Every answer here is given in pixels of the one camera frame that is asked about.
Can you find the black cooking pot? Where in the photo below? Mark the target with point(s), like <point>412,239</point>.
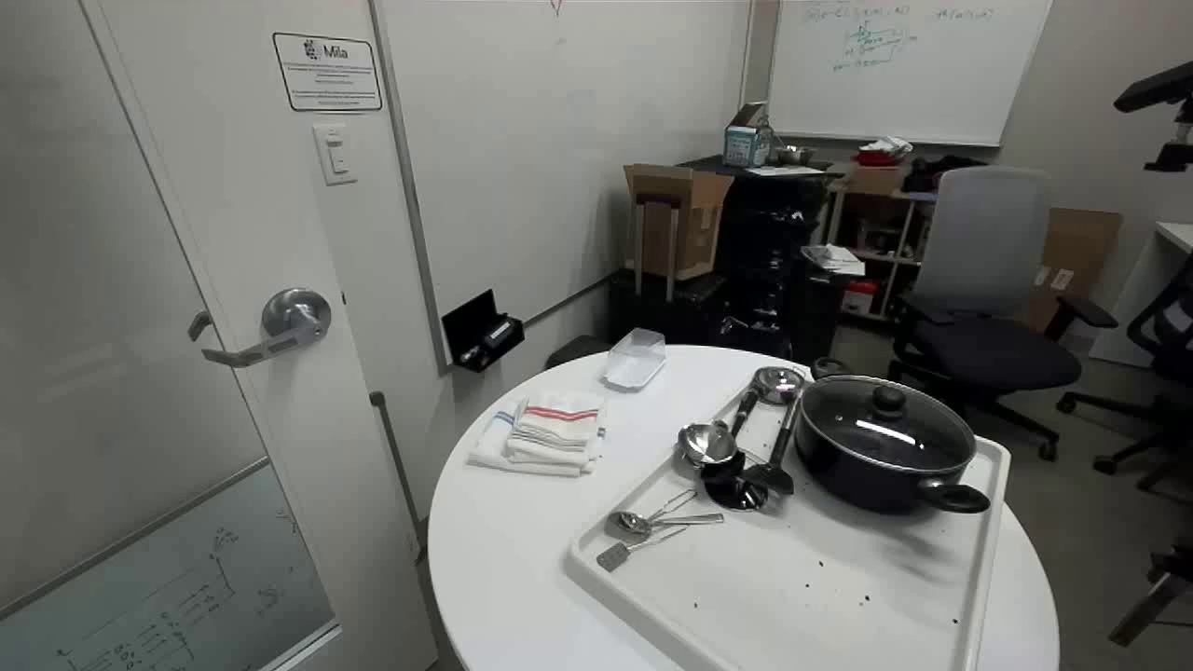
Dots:
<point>860,488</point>

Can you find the clear plastic container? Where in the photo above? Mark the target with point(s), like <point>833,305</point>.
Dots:
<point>634,363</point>

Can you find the white towel red stripe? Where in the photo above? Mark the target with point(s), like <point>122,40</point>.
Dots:
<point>559,424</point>

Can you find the black marker holder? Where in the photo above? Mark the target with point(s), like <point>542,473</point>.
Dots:
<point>477,332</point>

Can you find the open cardboard box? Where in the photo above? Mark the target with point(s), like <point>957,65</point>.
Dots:
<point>678,226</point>

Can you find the metal ladle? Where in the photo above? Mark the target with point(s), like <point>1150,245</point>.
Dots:
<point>696,442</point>

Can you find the metal measuring spoons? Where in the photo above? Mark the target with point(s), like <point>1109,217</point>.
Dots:
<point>633,525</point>

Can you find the black printer cabinet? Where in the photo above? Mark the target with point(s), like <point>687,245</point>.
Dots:
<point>778,264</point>

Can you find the black ladle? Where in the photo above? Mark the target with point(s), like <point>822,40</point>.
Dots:
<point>733,488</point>

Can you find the small grey square tag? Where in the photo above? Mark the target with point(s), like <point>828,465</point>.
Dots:
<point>612,556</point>

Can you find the teal box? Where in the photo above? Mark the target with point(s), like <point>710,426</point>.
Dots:
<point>746,141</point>

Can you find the stack of white papers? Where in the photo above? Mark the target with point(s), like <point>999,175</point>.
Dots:
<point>838,258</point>

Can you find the white plastic tray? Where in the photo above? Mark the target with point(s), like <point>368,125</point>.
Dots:
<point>769,583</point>

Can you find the open storage shelf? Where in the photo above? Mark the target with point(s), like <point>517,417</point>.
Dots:
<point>886,226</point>

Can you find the red and white items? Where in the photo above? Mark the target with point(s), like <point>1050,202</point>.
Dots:
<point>883,152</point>

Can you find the white door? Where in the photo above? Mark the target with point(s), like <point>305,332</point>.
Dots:
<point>248,226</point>

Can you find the whiteboard with green writing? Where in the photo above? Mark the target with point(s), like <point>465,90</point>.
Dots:
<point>909,86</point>

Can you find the grey office chair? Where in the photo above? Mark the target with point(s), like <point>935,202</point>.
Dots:
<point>991,247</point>

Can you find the black office chair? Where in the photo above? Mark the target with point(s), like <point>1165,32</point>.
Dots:
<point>1160,336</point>

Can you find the black stand leg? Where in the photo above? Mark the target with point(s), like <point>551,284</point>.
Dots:
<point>1150,601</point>

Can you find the large wall whiteboard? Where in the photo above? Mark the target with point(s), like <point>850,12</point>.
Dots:
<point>559,152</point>

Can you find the white light switch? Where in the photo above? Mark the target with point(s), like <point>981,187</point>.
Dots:
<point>338,155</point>

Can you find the white wall sign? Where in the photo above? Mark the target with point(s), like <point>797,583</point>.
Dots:
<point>325,73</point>

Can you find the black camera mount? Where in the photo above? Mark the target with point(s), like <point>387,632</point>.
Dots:
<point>1160,90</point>

